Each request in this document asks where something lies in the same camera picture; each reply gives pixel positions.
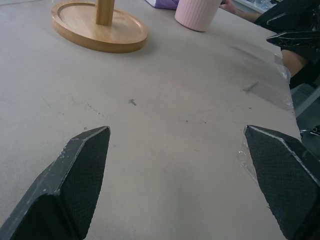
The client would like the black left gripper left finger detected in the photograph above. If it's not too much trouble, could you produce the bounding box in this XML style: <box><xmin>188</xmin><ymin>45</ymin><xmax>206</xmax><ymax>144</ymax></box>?
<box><xmin>0</xmin><ymin>126</ymin><xmax>111</xmax><ymax>240</ymax></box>

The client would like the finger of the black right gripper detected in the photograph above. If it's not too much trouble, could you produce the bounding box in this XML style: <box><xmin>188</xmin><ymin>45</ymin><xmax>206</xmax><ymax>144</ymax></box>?
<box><xmin>265</xmin><ymin>7</ymin><xmax>320</xmax><ymax>32</ymax></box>
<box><xmin>266</xmin><ymin>30</ymin><xmax>320</xmax><ymax>63</ymax></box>

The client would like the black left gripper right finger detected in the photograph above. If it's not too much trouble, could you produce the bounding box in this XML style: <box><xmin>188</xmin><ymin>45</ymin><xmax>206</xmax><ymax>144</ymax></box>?
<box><xmin>244</xmin><ymin>124</ymin><xmax>320</xmax><ymax>240</ymax></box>

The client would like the pink ribbed cup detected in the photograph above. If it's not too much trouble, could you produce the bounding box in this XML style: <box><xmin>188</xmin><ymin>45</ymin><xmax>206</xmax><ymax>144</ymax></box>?
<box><xmin>174</xmin><ymin>0</ymin><xmax>222</xmax><ymax>33</ymax></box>

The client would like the round wooden stand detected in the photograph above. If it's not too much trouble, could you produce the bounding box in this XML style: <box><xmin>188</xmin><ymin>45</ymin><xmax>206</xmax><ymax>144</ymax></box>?
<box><xmin>51</xmin><ymin>0</ymin><xmax>149</xmax><ymax>54</ymax></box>

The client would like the bystander bare hand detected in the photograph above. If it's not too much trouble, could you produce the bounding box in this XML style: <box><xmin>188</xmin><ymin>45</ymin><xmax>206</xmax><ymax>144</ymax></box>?
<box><xmin>219</xmin><ymin>0</ymin><xmax>238</xmax><ymax>14</ymax></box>

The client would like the seated bystander in black clothes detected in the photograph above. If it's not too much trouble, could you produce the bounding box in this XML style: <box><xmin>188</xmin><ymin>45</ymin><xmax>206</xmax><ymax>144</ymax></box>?
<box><xmin>254</xmin><ymin>0</ymin><xmax>320</xmax><ymax>90</ymax></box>

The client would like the clear tape strip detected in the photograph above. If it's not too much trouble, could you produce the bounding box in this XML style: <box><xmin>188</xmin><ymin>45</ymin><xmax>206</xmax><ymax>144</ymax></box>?
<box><xmin>246</xmin><ymin>81</ymin><xmax>295</xmax><ymax>111</ymax></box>
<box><xmin>236</xmin><ymin>147</ymin><xmax>259</xmax><ymax>183</ymax></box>
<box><xmin>274</xmin><ymin>53</ymin><xmax>292</xmax><ymax>87</ymax></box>

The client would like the purple box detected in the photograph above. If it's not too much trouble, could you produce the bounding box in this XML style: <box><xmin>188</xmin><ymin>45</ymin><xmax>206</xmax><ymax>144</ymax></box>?
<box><xmin>144</xmin><ymin>0</ymin><xmax>180</xmax><ymax>11</ymax></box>

